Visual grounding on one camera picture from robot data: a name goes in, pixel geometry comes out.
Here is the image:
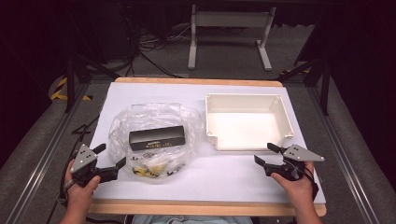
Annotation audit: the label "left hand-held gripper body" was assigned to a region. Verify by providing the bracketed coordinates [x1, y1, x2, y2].
[69, 143, 119, 188]

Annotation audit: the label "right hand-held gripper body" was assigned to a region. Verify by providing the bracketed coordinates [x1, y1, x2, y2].
[263, 144, 326, 182]

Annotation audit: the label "clear plastic bag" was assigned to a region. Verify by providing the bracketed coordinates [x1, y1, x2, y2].
[107, 102, 205, 185]

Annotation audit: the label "person's right hand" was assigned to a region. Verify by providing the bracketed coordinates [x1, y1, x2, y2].
[270, 161, 316, 205]

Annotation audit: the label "person's left hand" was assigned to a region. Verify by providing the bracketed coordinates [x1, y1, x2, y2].
[64, 160, 102, 206]

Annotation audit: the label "small yellow and black parts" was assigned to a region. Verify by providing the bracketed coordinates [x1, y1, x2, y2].
[131, 150, 185, 179]

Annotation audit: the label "white plastic bin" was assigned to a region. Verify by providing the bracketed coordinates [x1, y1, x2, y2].
[204, 92, 295, 152]

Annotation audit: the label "white table sheet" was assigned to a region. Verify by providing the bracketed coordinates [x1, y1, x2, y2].
[89, 81, 327, 205]

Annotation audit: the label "black rectangular box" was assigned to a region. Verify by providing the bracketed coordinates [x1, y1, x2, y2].
[128, 124, 187, 152]

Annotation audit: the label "yellow black hazard tape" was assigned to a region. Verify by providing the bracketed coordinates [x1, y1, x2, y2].
[49, 76, 93, 103]

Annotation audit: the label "black metal stand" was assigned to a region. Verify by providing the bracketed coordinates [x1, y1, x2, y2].
[63, 50, 121, 114]
[276, 54, 332, 117]

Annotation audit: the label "white metal stand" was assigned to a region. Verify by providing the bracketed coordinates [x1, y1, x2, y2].
[187, 4, 277, 72]

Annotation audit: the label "black right gripper strap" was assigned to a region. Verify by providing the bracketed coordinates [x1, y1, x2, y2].
[302, 161, 320, 202]

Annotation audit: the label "aluminium floor rail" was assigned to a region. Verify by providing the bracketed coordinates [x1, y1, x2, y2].
[5, 83, 92, 224]
[307, 86, 381, 224]

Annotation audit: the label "black floor cables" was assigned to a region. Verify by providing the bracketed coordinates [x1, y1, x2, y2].
[123, 22, 191, 79]

